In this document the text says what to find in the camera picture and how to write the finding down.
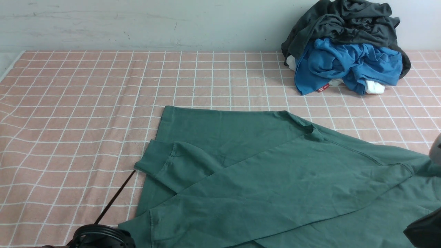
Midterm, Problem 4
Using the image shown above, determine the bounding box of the green long-sleeved shirt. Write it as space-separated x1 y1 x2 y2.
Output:
119 106 440 248

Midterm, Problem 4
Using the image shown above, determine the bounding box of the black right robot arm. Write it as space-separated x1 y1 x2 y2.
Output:
403 134 441 248

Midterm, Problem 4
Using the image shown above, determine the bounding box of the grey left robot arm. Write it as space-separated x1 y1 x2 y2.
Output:
42 224 136 248

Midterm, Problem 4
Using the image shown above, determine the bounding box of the blue shirt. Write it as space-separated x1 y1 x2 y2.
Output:
294 38 403 95

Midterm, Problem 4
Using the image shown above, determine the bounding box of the pink checked tablecloth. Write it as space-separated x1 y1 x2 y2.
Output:
0 51 441 248

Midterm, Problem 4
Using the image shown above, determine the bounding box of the dark grey garment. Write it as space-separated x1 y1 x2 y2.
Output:
281 0 411 78

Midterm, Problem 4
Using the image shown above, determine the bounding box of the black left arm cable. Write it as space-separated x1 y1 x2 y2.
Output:
94 170 136 225

